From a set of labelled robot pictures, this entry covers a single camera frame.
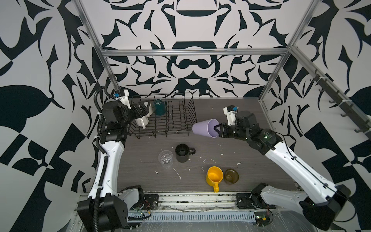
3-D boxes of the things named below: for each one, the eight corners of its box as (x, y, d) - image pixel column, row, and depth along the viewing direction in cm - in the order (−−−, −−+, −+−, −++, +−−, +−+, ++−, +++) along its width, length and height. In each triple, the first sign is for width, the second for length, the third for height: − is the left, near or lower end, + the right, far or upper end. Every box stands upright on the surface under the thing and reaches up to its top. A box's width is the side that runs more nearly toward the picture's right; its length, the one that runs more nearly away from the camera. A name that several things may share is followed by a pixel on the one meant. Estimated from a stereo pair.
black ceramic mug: (174, 159, 90) (173, 153, 83) (178, 148, 95) (178, 141, 88) (191, 165, 88) (191, 159, 81) (194, 153, 93) (195, 147, 86)
